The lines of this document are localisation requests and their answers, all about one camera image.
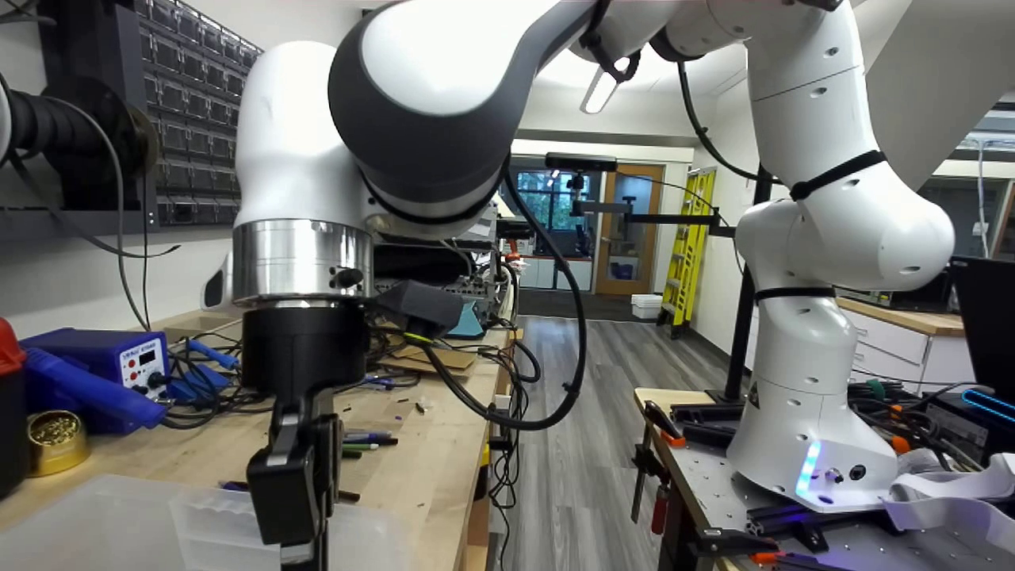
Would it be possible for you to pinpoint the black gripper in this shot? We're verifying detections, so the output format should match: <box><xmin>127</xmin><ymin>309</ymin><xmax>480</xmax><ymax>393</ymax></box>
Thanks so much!
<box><xmin>236</xmin><ymin>298</ymin><xmax>373</xmax><ymax>551</ymax></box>

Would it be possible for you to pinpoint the colourless plastic box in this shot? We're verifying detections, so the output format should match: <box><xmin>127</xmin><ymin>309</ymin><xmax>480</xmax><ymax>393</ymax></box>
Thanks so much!
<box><xmin>0</xmin><ymin>472</ymin><xmax>420</xmax><ymax>571</ymax></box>

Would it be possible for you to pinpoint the black cap blue band marker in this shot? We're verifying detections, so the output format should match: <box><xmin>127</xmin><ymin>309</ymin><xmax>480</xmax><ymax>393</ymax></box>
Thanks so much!
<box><xmin>338</xmin><ymin>428</ymin><xmax>401</xmax><ymax>447</ymax></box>

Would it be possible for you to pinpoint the blue soldering station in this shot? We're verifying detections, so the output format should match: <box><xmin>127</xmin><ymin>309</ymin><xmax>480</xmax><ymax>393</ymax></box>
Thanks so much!
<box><xmin>20</xmin><ymin>326</ymin><xmax>174</xmax><ymax>435</ymax></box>

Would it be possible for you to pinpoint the red black canister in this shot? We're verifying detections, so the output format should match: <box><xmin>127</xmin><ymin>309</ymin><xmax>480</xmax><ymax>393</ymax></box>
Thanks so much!
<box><xmin>0</xmin><ymin>314</ymin><xmax>28</xmax><ymax>502</ymax></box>

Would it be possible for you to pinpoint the black orange clamp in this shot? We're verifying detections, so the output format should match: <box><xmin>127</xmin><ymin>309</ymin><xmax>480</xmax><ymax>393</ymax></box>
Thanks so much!
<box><xmin>629</xmin><ymin>393</ymin><xmax>692</xmax><ymax>532</ymax></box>

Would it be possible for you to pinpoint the small wooden block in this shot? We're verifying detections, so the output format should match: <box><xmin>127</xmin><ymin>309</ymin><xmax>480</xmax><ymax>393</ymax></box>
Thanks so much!
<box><xmin>632</xmin><ymin>384</ymin><xmax>715</xmax><ymax>413</ymax></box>

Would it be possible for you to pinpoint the small white bin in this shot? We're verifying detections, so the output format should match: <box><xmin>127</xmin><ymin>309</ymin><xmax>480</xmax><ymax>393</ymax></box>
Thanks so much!
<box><xmin>629</xmin><ymin>292</ymin><xmax>665</xmax><ymax>324</ymax></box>

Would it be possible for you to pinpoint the brown wooden door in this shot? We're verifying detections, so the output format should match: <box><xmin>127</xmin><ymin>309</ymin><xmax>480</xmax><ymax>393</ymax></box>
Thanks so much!
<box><xmin>593</xmin><ymin>161</ymin><xmax>665</xmax><ymax>302</ymax></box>

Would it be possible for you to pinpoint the black parts drawer cabinet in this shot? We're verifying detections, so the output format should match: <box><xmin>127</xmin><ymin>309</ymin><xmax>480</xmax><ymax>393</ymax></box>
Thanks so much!
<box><xmin>112</xmin><ymin>0</ymin><xmax>267</xmax><ymax>228</ymax></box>

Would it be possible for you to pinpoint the grey metal base table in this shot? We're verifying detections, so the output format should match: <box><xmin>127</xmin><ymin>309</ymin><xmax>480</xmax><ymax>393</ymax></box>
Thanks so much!
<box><xmin>632</xmin><ymin>384</ymin><xmax>1015</xmax><ymax>571</ymax></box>

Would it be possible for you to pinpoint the yellow floor sign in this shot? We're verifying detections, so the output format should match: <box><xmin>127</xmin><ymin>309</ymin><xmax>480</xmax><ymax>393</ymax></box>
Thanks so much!
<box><xmin>662</xmin><ymin>166</ymin><xmax>721</xmax><ymax>329</ymax></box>

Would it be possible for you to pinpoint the ceiling light panel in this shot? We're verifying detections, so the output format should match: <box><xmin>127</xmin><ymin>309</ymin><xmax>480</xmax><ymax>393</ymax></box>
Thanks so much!
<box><xmin>578</xmin><ymin>68</ymin><xmax>624</xmax><ymax>117</ymax></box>

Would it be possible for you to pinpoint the white drawer cabinet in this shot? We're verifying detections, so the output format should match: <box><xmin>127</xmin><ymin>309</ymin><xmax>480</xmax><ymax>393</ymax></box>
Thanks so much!
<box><xmin>836</xmin><ymin>298</ymin><xmax>981</xmax><ymax>390</ymax></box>

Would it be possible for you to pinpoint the white crumpled cloth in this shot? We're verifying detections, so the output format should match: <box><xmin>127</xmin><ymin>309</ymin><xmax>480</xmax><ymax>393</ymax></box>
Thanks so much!
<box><xmin>882</xmin><ymin>451</ymin><xmax>1015</xmax><ymax>558</ymax></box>

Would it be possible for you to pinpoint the black blue tool case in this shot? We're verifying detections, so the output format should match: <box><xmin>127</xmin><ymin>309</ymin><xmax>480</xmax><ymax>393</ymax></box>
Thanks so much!
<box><xmin>917</xmin><ymin>384</ymin><xmax>1015</xmax><ymax>470</ymax></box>

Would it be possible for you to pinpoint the black monitor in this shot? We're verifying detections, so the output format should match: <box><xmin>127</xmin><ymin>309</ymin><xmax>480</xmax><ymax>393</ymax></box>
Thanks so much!
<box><xmin>952</xmin><ymin>255</ymin><xmax>1015</xmax><ymax>406</ymax></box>

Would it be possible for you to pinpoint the blue cable bundle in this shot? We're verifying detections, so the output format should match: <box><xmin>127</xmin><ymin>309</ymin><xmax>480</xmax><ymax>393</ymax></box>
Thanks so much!
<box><xmin>167</xmin><ymin>332</ymin><xmax>244</xmax><ymax>410</ymax></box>

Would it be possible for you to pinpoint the long black arm cable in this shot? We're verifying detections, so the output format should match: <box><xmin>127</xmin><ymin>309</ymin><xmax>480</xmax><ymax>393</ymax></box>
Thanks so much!
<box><xmin>416</xmin><ymin>168</ymin><xmax>589</xmax><ymax>435</ymax></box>

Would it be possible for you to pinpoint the black corrugated hose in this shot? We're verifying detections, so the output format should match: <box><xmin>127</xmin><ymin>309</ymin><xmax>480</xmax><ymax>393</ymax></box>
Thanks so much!
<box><xmin>0</xmin><ymin>82</ymin><xmax>161</xmax><ymax>217</ymax></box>

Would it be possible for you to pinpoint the black camera stand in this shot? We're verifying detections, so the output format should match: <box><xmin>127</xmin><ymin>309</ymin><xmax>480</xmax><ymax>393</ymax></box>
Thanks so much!
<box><xmin>541</xmin><ymin>153</ymin><xmax>764</xmax><ymax>410</ymax></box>

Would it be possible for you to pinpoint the short black arm cable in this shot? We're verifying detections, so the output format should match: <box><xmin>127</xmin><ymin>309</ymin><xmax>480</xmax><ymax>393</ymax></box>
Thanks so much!
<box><xmin>672</xmin><ymin>59</ymin><xmax>766</xmax><ymax>184</ymax></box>

